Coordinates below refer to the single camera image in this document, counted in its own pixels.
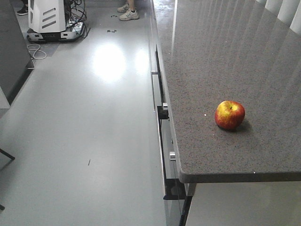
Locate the red yellow apple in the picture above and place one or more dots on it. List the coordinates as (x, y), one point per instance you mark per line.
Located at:
(229, 115)

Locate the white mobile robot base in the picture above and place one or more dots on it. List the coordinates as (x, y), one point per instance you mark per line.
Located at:
(56, 20)

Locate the grey speckled kitchen counter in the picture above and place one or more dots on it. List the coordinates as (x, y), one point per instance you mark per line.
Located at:
(236, 50)

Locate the beige left sneaker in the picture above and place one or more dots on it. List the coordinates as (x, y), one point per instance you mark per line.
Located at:
(129, 15)

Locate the beige sneaker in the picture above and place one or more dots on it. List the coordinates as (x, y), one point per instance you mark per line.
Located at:
(123, 8)
(129, 15)

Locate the beige right sneaker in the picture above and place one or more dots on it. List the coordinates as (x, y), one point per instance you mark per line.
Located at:
(123, 8)

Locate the black sneaker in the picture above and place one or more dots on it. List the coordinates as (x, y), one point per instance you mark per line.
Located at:
(23, 11)

